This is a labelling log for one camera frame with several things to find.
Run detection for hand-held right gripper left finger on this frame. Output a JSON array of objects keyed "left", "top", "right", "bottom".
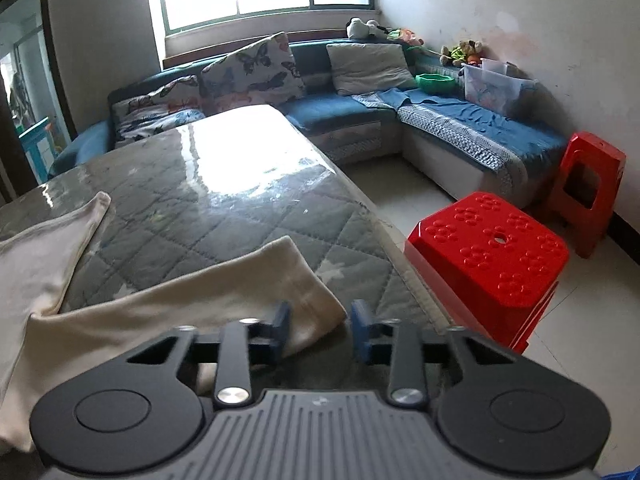
[{"left": 126, "top": 301, "right": 292, "bottom": 407}]

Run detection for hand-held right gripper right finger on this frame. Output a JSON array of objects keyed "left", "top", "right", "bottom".
[{"left": 350, "top": 300, "right": 517, "bottom": 407}]

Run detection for cream white pants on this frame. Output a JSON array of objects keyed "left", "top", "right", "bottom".
[{"left": 0, "top": 191, "right": 348, "bottom": 456}]

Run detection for red plastic stool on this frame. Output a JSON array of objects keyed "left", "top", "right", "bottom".
[
  {"left": 544, "top": 132, "right": 628, "bottom": 260},
  {"left": 403, "top": 192, "right": 571, "bottom": 354}
]

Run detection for grey quilted table cover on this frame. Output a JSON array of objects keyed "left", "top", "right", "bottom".
[{"left": 0, "top": 104, "right": 446, "bottom": 341}]

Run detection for blue corner sofa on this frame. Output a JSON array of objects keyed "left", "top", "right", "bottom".
[{"left": 49, "top": 40, "right": 571, "bottom": 210}]

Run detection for blue sofa throw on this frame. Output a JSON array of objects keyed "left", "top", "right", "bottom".
[{"left": 352, "top": 87, "right": 567, "bottom": 157}]

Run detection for small butterfly print cushion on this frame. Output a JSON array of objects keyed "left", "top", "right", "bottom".
[{"left": 112, "top": 75, "right": 207, "bottom": 148}]

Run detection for large butterfly print cushion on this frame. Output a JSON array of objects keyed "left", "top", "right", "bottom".
[{"left": 199, "top": 32, "right": 308, "bottom": 114}]

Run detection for green plastic basin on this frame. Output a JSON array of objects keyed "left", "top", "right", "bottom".
[{"left": 415, "top": 74, "right": 458, "bottom": 94}]

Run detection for grey plain cushion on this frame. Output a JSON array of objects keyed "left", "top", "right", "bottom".
[{"left": 326, "top": 43, "right": 418, "bottom": 97}]

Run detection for clear plastic storage box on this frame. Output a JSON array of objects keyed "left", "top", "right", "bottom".
[{"left": 460, "top": 58, "right": 538, "bottom": 117}]

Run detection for brown plush toy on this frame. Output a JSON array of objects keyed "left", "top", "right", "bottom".
[{"left": 440, "top": 40, "right": 485, "bottom": 67}]

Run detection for pink and green plush toy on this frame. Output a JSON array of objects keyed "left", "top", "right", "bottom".
[{"left": 388, "top": 29, "right": 426, "bottom": 49}]

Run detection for black and white plush toy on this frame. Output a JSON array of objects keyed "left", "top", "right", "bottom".
[{"left": 347, "top": 17, "right": 391, "bottom": 42}]

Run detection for dark framed doorway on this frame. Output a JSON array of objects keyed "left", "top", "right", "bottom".
[{"left": 0, "top": 0, "right": 79, "bottom": 204}]

